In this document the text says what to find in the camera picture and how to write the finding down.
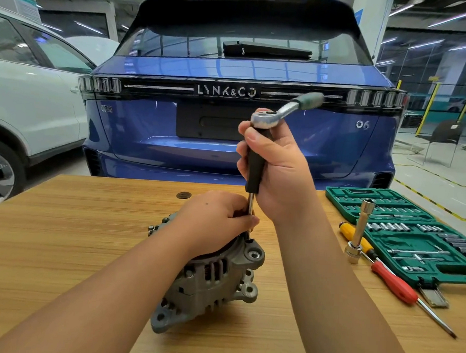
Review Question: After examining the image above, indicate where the person's left hand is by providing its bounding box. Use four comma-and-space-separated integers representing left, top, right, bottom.
167, 189, 262, 263

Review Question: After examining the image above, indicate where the person's right hand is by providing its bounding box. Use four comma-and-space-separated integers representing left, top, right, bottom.
233, 106, 324, 226

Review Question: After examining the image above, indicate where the black-handled socket driver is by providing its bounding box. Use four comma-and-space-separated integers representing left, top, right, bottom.
242, 127, 273, 244

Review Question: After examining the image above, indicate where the silver ratchet wrench green grip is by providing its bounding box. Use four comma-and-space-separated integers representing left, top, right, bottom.
250, 89, 325, 133

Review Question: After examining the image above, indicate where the grey metal alternator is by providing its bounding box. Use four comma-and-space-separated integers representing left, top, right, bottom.
143, 211, 267, 339

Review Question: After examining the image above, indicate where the person's left forearm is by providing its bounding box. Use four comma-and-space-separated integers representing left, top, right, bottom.
0, 226, 200, 353

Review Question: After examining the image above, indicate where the person's right forearm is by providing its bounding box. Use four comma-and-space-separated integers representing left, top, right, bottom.
266, 201, 423, 353

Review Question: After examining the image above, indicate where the blue car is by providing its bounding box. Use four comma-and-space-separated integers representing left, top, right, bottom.
74, 0, 413, 194

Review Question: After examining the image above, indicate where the long silver socket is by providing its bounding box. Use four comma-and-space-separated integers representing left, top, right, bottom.
344, 198, 377, 266

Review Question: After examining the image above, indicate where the green socket set case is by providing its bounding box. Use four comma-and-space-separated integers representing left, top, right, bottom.
321, 185, 466, 309

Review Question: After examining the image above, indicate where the set of silver sockets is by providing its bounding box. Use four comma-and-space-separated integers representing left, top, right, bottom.
345, 191, 466, 276

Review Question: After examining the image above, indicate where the black chair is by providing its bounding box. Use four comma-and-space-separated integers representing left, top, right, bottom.
422, 118, 465, 170

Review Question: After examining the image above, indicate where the white car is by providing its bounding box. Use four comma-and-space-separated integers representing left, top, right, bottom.
0, 6, 100, 215

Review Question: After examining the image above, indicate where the yellow-handled screwdriver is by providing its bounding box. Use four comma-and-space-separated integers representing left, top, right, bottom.
337, 221, 399, 276

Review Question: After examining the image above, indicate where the red-handled screwdriver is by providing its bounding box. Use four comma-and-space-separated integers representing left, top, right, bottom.
368, 261, 461, 340

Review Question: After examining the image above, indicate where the white and teal wall sign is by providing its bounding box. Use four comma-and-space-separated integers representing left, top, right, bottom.
12, 0, 43, 24

